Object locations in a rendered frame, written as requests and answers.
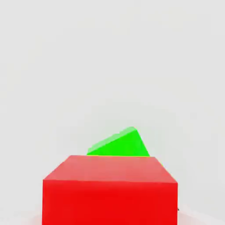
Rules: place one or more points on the small red cube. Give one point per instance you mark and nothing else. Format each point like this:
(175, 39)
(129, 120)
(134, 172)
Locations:
(109, 202)

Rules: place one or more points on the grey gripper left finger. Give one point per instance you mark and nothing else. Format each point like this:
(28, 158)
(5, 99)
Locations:
(37, 221)

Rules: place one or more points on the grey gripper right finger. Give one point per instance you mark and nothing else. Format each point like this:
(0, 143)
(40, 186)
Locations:
(182, 219)

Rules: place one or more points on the small green cube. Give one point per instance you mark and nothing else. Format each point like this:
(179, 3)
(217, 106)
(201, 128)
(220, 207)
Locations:
(125, 146)

